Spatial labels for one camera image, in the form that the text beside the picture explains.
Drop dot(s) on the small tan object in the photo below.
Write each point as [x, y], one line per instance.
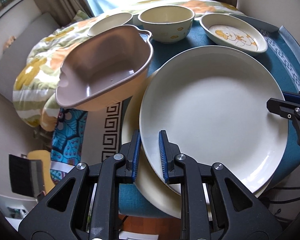
[10, 41]

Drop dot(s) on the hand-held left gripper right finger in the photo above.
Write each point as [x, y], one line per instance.
[162, 155]

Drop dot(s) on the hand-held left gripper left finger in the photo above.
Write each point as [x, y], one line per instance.
[136, 155]

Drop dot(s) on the large white plate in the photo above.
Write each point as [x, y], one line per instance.
[210, 110]

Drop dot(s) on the green checked pillow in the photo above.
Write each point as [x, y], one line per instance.
[81, 16]

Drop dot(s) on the plain cream bowl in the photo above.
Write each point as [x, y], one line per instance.
[110, 21]

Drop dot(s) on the oval duck print dish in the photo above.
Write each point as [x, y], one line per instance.
[235, 35]

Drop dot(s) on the teal printed tablecloth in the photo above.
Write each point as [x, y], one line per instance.
[197, 38]

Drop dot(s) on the large cream plate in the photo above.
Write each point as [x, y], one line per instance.
[150, 193]

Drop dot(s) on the floral striped blanket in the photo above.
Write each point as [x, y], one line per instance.
[40, 62]

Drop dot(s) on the black flat object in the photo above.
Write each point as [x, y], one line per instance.
[22, 172]

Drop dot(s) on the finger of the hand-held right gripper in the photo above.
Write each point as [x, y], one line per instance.
[280, 107]
[293, 96]

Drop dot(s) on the white storage shelf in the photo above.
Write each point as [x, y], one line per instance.
[10, 210]

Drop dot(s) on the yellow plastic case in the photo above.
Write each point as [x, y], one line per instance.
[43, 162]

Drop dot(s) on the grey padded headboard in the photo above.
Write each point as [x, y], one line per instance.
[22, 45]

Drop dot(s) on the cream bowl with yellow flowers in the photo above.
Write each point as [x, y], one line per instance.
[165, 31]

